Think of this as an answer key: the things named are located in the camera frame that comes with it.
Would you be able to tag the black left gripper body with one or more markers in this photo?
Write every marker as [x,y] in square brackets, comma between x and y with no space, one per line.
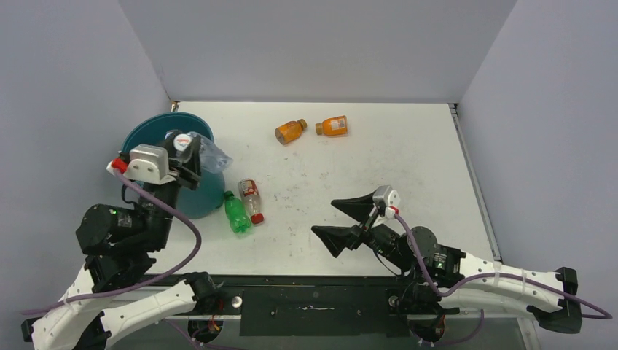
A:
[190,176]

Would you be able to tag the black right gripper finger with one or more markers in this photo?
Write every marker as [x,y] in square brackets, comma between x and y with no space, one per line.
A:
[337,239]
[361,209]

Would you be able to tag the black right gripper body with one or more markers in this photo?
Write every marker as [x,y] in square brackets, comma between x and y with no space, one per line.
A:
[382,240]

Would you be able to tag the crushed clear water bottle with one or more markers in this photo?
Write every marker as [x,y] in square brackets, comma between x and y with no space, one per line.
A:
[205,150]

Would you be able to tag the red cap small bottle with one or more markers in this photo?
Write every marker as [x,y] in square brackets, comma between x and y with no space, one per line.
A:
[250,196]

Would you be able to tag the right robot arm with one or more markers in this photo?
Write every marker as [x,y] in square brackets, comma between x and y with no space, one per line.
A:
[445,280]

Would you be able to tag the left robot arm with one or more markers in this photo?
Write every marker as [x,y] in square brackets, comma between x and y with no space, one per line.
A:
[118,243]

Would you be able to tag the teal plastic bin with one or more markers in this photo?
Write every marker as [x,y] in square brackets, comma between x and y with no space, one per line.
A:
[209,194]

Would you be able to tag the green plastic bottle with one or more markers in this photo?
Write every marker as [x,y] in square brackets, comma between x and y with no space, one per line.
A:
[236,213]

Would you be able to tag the orange bottle with barcode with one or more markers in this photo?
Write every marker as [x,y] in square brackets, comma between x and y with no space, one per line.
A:
[333,126]

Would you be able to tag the small orange juice bottle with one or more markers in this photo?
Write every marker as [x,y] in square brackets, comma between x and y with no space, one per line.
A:
[290,131]

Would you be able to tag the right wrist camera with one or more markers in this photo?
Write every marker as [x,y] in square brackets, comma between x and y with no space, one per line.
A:
[386,200]

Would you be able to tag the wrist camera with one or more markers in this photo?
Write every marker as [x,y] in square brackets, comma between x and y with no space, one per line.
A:
[144,163]
[386,200]

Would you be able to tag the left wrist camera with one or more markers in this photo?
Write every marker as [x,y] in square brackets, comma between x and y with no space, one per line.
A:
[144,163]

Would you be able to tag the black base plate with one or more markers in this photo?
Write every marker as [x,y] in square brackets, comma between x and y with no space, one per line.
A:
[324,305]

